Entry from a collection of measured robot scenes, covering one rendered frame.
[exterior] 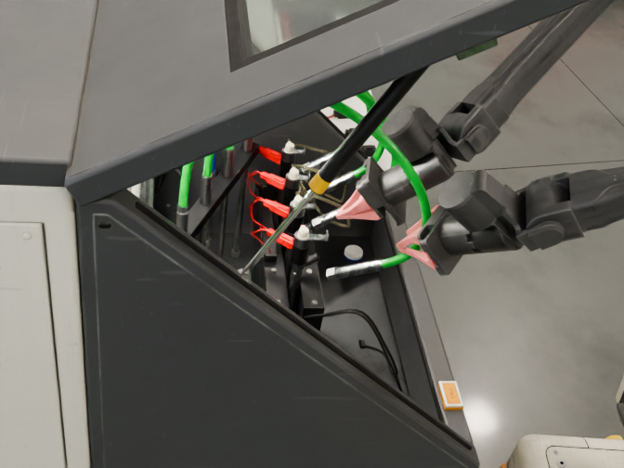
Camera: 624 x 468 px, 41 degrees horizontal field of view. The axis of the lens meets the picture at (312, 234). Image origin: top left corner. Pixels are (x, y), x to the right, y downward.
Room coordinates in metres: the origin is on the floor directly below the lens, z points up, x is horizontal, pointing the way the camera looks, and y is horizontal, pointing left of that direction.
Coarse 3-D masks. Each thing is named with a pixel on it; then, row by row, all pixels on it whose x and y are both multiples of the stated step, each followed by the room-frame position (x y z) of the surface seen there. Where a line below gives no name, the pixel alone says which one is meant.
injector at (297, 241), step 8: (296, 232) 1.05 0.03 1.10; (296, 240) 1.03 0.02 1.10; (304, 240) 1.03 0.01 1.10; (296, 248) 1.03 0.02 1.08; (304, 248) 1.03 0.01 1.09; (296, 256) 1.03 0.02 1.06; (304, 256) 1.03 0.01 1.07; (312, 256) 1.05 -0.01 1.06; (296, 264) 1.03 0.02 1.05; (304, 264) 1.04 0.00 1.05; (296, 272) 1.04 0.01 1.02; (296, 280) 1.04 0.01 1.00; (296, 288) 1.04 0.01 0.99; (288, 296) 1.04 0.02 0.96; (296, 296) 1.04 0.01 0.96
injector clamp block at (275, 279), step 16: (256, 192) 1.29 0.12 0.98; (272, 192) 1.30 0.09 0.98; (256, 208) 1.25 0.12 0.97; (256, 224) 1.23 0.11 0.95; (304, 224) 1.22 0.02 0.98; (256, 240) 1.20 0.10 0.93; (256, 272) 1.15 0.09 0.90; (272, 272) 1.07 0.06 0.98; (304, 272) 1.09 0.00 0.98; (272, 288) 1.03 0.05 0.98; (304, 288) 1.05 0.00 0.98; (320, 288) 1.05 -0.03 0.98; (288, 304) 1.00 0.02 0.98; (304, 304) 1.01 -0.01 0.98; (320, 304) 1.01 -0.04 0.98; (320, 320) 1.01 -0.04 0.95
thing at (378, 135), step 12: (336, 108) 0.96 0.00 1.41; (348, 108) 0.96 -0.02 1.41; (360, 120) 0.95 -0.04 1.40; (384, 144) 0.95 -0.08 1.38; (396, 156) 0.94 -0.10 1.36; (408, 168) 0.94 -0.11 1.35; (420, 180) 0.94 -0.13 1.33; (180, 192) 0.99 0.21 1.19; (420, 192) 0.94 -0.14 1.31; (180, 204) 0.99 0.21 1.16; (420, 204) 0.94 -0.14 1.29; (384, 264) 0.94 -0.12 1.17; (396, 264) 0.94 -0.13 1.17
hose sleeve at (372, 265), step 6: (354, 264) 0.96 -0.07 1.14; (360, 264) 0.95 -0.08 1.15; (366, 264) 0.95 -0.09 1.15; (372, 264) 0.94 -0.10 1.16; (378, 264) 0.94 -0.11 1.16; (336, 270) 0.95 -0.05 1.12; (342, 270) 0.95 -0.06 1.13; (348, 270) 0.95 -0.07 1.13; (354, 270) 0.94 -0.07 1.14; (360, 270) 0.94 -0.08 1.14; (366, 270) 0.94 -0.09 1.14; (372, 270) 0.94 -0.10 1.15; (378, 270) 0.94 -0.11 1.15; (336, 276) 0.95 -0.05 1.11; (342, 276) 0.95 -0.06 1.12; (348, 276) 0.94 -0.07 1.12
